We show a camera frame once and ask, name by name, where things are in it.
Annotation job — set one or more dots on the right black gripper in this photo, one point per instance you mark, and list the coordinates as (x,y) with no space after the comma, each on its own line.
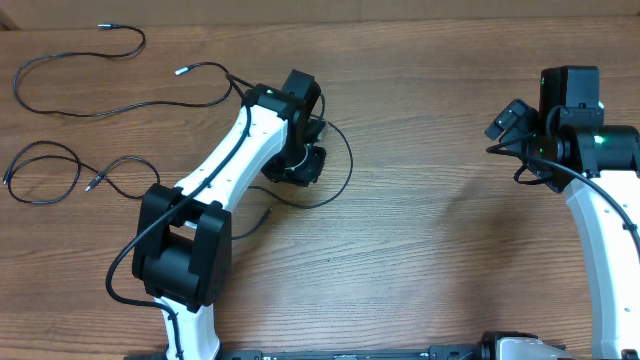
(526,120)

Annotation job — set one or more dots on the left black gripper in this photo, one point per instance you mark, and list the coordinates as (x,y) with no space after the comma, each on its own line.
(312,172)

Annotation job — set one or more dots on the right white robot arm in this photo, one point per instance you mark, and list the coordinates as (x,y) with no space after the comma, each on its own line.
(567,146)

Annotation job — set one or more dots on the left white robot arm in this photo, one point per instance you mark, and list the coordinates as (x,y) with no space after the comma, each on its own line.
(182,249)

